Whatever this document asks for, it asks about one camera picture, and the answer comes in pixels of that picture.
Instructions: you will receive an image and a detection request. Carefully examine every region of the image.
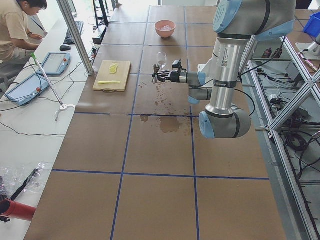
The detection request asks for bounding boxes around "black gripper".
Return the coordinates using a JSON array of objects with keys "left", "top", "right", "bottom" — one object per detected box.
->
[{"left": 156, "top": 70, "right": 181, "bottom": 83}]

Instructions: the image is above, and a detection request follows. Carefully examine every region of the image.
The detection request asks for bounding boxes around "steel cocktail jigger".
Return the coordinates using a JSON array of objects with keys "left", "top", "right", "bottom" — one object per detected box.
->
[{"left": 151, "top": 64, "right": 161, "bottom": 84}]

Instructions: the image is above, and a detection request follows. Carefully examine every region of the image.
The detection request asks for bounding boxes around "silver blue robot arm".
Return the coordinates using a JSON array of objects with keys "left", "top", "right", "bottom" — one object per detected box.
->
[{"left": 152, "top": 0, "right": 296, "bottom": 139}]

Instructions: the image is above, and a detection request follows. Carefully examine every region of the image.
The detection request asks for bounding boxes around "clear wine glass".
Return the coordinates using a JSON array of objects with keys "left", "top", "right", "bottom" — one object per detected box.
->
[{"left": 156, "top": 52, "right": 167, "bottom": 70}]

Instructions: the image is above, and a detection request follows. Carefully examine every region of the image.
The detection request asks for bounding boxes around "clear ice cubes pile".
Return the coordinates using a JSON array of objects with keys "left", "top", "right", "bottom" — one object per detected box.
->
[{"left": 159, "top": 24, "right": 173, "bottom": 32}]

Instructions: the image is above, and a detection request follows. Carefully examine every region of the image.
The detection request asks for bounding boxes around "bamboo cutting board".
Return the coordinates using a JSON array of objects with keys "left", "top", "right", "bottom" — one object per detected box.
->
[{"left": 92, "top": 60, "right": 131, "bottom": 92}]

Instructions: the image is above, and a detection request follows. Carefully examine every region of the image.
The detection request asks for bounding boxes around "pink bowl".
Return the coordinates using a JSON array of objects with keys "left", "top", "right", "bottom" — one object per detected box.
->
[{"left": 154, "top": 20, "right": 176, "bottom": 39}]

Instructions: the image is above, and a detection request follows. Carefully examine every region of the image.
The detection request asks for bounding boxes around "yellow plastic knife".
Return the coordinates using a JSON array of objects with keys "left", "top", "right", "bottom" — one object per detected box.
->
[{"left": 97, "top": 80, "right": 122, "bottom": 85}]

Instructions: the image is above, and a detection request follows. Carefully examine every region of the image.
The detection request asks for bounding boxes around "black keyboard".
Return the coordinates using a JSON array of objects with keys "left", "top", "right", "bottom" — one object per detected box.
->
[{"left": 63, "top": 20, "right": 85, "bottom": 46}]

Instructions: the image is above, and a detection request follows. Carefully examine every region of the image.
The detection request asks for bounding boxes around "black computer mouse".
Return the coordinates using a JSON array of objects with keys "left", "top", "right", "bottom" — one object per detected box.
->
[{"left": 59, "top": 44, "right": 71, "bottom": 52}]

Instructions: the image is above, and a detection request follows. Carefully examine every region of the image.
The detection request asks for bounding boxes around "grabber stick with green tip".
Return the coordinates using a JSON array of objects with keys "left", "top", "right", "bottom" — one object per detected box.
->
[{"left": 31, "top": 53, "right": 76, "bottom": 122}]

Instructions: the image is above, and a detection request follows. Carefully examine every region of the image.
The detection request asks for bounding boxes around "upper blue teach pendant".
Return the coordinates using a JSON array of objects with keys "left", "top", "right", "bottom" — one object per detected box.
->
[{"left": 40, "top": 52, "right": 71, "bottom": 76}]

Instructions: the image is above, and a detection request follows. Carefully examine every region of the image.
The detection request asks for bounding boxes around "blue teach pendant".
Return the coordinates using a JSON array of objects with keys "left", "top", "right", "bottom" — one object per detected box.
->
[
  {"left": 40, "top": 52, "right": 71, "bottom": 76},
  {"left": 5, "top": 73, "right": 49, "bottom": 106}
]

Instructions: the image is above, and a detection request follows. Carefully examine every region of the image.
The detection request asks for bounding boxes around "lower blue teach pendant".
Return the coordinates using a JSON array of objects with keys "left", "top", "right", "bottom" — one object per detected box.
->
[{"left": 5, "top": 73, "right": 49, "bottom": 106}]

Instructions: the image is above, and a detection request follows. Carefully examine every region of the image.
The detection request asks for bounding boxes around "person in beige shirt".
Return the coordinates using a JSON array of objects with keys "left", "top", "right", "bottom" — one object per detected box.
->
[{"left": 0, "top": 0, "right": 48, "bottom": 64}]

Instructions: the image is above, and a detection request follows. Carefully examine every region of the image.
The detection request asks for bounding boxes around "blue plastic bin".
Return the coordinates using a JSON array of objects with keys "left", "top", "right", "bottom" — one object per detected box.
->
[{"left": 303, "top": 12, "right": 320, "bottom": 38}]

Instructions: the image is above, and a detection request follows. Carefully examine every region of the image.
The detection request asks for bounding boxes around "clear plastic bag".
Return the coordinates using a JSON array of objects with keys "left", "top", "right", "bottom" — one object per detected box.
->
[{"left": 0, "top": 162, "right": 53, "bottom": 200}]

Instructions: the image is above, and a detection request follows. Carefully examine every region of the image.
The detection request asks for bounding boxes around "red cylinder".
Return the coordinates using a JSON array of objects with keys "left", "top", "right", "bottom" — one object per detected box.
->
[{"left": 0, "top": 199, "right": 36, "bottom": 221}]

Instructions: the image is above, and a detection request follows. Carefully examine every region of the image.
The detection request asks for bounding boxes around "white camera pedestal base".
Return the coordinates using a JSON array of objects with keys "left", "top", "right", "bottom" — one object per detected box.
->
[{"left": 197, "top": 63, "right": 213, "bottom": 76}]

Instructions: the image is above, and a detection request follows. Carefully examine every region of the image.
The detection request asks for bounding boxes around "aluminium frame rail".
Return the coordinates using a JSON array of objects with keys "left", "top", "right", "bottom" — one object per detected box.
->
[{"left": 242, "top": 31, "right": 320, "bottom": 240}]

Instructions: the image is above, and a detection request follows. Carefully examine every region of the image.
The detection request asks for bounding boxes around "aluminium frame post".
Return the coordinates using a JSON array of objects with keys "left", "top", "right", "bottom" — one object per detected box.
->
[{"left": 57, "top": 0, "right": 95, "bottom": 76}]

